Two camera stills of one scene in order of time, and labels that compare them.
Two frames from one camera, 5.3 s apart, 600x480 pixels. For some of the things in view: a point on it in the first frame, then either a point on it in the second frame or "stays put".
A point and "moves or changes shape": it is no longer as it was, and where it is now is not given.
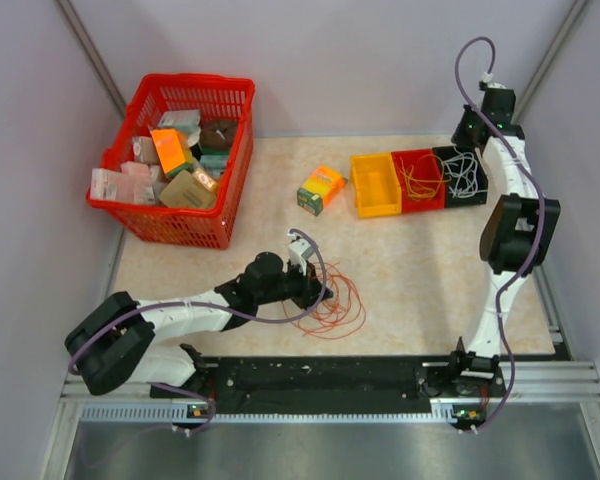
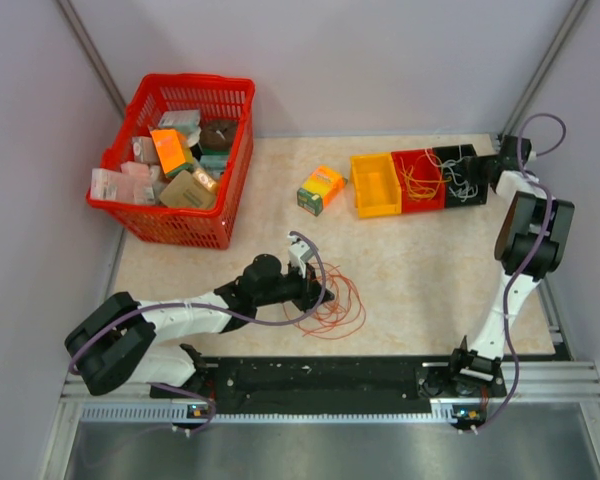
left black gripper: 310,287 stays put
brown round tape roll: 218,133 stays put
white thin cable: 464,169 moves or changes shape
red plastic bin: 422,180 stays put
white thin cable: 464,169 moves or changes shape
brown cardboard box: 184,193 stays put
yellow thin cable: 424,181 stays put
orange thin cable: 341,315 stays put
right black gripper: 457,136 → 473,165
